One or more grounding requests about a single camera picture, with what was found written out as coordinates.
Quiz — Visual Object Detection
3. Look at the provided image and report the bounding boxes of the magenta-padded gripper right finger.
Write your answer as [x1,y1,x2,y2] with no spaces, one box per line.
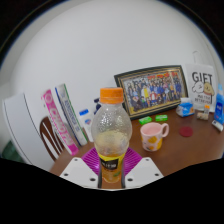
[120,147,164,189]

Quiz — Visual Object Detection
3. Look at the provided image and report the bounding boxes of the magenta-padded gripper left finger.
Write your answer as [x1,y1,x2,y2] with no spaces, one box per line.
[59,147,103,189]

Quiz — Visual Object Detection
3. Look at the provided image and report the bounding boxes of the orange-capped juice bottle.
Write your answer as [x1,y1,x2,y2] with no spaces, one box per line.
[91,87,133,184]

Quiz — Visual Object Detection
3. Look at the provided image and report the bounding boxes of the pink mug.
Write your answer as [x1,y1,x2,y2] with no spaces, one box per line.
[140,121,170,152]

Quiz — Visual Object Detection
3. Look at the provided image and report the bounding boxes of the white blue-capped shampoo bottle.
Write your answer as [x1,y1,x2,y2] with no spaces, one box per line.
[78,108,95,143]

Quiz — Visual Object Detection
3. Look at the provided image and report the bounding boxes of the brown wooden chair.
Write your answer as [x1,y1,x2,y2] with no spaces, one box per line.
[39,115,69,163]

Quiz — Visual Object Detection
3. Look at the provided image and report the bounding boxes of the pink-white tall box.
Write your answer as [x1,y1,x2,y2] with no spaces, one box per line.
[41,88,80,157]

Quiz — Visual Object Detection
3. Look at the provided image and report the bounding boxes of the green-white tall box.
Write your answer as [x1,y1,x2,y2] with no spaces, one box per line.
[54,83,89,148]

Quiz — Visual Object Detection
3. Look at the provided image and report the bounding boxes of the dark blue pump bottle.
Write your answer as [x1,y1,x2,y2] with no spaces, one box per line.
[93,97,102,114]

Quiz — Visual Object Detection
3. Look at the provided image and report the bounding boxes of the round red coaster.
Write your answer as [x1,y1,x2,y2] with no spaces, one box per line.
[178,125,194,138]

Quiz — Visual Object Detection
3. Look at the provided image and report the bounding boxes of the white board panel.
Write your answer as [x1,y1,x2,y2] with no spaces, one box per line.
[2,92,56,171]

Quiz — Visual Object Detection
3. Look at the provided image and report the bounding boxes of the framed group photo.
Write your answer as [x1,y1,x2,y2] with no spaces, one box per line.
[113,64,189,121]

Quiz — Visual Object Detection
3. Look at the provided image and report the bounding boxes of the blue-white tissue pack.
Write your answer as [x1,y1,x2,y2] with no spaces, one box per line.
[175,97,195,118]

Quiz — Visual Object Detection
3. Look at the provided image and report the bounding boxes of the small floral packet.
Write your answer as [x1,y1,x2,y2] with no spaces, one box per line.
[196,111,209,121]

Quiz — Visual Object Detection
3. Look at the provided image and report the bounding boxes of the white remote control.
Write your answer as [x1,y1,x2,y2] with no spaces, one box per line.
[211,119,224,132]

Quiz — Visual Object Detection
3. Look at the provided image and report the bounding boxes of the white paper gift bag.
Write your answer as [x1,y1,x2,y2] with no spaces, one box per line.
[184,50,216,109]

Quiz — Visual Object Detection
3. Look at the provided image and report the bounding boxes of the blue detergent bottle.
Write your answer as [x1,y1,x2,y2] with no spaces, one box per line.
[213,83,224,126]

